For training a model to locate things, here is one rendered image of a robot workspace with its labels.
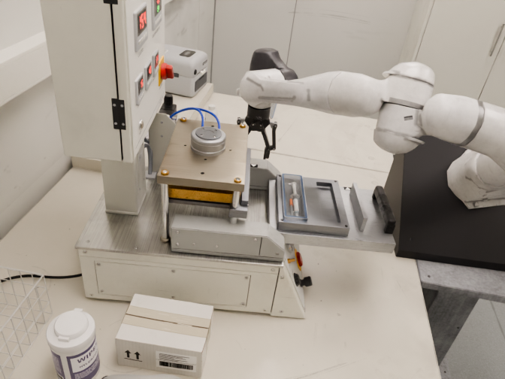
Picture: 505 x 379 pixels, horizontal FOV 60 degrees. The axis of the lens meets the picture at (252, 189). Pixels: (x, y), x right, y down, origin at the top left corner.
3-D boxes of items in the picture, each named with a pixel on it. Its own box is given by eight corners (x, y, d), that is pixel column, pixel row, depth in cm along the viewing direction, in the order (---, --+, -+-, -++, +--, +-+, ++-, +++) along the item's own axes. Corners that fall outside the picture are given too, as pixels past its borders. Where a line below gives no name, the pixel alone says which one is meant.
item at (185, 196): (162, 201, 96) (161, 165, 91) (178, 152, 114) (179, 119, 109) (240, 210, 97) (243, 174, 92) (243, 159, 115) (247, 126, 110)
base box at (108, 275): (86, 300, 105) (77, 247, 96) (126, 207, 136) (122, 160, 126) (304, 319, 108) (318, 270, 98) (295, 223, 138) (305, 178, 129)
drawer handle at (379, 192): (384, 233, 104) (388, 220, 101) (371, 196, 116) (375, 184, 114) (392, 234, 104) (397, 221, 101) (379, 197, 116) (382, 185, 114)
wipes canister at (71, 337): (48, 385, 87) (34, 338, 79) (70, 348, 94) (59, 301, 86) (89, 394, 87) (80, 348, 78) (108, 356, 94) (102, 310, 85)
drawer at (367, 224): (267, 244, 102) (271, 218, 97) (267, 190, 120) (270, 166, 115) (391, 256, 103) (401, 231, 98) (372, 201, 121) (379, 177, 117)
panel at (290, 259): (304, 312, 109) (283, 260, 99) (297, 234, 134) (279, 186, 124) (312, 310, 108) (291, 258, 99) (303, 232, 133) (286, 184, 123)
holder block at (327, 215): (276, 229, 100) (278, 221, 99) (275, 181, 117) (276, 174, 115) (347, 236, 101) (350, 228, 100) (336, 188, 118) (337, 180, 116)
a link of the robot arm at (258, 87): (359, 69, 111) (283, 62, 135) (303, 77, 101) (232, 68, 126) (357, 112, 115) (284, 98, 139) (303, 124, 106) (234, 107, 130)
